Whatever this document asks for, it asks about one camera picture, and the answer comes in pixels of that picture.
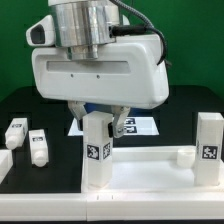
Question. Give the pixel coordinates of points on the white left corner block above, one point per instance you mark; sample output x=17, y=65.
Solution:
x=6, y=162

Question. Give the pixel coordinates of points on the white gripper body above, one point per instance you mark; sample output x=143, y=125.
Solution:
x=127, y=72

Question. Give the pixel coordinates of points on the white desk top tray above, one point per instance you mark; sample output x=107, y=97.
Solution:
x=153, y=169

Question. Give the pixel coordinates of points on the white marker plate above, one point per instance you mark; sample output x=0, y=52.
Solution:
x=140, y=126

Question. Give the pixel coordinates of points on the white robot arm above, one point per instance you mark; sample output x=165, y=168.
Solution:
x=82, y=26

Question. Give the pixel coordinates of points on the white front rail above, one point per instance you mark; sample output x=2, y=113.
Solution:
x=104, y=207

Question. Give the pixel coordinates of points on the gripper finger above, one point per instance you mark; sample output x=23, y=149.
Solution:
x=116, y=127
x=78, y=111

